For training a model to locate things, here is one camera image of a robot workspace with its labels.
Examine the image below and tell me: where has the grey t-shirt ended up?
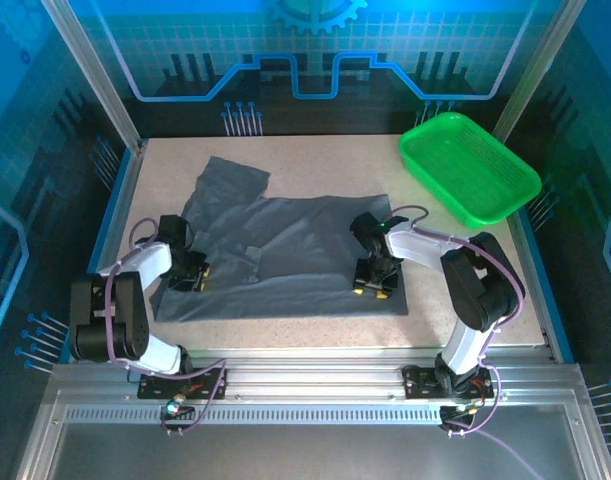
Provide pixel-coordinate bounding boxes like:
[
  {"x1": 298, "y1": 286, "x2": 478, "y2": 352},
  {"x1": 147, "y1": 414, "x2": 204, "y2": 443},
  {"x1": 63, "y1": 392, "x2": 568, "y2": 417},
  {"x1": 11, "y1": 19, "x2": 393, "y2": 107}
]
[{"x1": 149, "y1": 155, "x2": 410, "y2": 324}]

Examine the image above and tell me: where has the blue table edge trim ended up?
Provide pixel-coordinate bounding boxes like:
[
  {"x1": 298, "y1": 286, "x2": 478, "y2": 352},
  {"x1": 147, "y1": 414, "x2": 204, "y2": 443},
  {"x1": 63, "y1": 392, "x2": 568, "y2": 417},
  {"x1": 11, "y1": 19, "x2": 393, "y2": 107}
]
[
  {"x1": 59, "y1": 142, "x2": 146, "y2": 364},
  {"x1": 514, "y1": 208, "x2": 576, "y2": 365}
]

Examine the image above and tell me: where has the small connector with lights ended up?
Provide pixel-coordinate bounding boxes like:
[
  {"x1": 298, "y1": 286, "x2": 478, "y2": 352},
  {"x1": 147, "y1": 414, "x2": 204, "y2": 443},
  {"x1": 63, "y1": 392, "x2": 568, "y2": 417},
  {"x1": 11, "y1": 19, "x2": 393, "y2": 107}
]
[
  {"x1": 439, "y1": 398, "x2": 480, "y2": 426},
  {"x1": 159, "y1": 393, "x2": 196, "y2": 422}
]

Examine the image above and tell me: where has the green plastic basket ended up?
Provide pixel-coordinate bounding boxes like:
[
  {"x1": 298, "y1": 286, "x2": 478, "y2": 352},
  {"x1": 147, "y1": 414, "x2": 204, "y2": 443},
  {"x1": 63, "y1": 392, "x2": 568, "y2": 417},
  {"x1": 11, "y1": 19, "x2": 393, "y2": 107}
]
[{"x1": 397, "y1": 112, "x2": 544, "y2": 231}]

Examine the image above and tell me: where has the slotted aluminium strip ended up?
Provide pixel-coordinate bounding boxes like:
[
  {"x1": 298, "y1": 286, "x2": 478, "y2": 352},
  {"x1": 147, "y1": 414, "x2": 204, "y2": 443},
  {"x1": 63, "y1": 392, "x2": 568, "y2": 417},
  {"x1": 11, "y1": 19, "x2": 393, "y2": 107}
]
[{"x1": 64, "y1": 404, "x2": 446, "y2": 426}]

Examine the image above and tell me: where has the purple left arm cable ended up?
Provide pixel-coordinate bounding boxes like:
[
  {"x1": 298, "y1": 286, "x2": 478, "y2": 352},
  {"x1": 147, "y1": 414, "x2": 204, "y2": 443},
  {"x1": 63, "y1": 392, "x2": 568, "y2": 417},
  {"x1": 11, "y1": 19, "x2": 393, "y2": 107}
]
[{"x1": 102, "y1": 217, "x2": 229, "y2": 437}]

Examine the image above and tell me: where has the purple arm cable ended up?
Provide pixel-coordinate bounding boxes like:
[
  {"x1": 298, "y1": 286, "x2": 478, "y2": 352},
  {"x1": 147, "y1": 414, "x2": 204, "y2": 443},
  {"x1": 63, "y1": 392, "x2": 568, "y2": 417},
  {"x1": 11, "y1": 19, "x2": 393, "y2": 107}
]
[
  {"x1": 392, "y1": 204, "x2": 541, "y2": 480},
  {"x1": 102, "y1": 217, "x2": 229, "y2": 437}
]

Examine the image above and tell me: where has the aluminium mounting rail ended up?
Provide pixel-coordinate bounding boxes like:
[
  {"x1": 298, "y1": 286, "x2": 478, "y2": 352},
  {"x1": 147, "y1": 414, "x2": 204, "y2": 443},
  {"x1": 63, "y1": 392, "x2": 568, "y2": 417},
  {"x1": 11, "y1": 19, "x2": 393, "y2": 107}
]
[{"x1": 49, "y1": 347, "x2": 586, "y2": 399}]

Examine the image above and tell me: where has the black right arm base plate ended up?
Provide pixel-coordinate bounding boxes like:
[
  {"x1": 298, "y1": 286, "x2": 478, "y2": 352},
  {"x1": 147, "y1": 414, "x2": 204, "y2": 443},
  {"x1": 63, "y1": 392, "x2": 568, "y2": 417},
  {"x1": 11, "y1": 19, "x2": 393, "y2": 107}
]
[{"x1": 402, "y1": 364, "x2": 496, "y2": 401}]

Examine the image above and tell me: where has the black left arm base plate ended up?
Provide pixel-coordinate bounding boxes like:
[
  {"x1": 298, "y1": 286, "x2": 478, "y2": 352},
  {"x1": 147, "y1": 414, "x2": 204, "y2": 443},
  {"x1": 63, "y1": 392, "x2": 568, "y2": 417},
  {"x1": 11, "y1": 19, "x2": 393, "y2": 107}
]
[{"x1": 137, "y1": 367, "x2": 229, "y2": 401}]

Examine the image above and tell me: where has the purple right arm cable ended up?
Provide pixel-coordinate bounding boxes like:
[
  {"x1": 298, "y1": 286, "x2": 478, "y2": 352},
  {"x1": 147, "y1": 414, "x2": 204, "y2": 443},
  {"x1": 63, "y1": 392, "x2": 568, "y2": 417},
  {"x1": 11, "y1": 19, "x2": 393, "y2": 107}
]
[{"x1": 392, "y1": 204, "x2": 541, "y2": 480}]

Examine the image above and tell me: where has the aluminium frame post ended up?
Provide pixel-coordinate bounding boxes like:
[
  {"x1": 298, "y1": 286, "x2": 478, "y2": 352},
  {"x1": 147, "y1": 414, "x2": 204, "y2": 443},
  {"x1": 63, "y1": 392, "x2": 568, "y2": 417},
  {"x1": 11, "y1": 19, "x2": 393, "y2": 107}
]
[
  {"x1": 39, "y1": 0, "x2": 147, "y2": 152},
  {"x1": 491, "y1": 0, "x2": 586, "y2": 145}
]

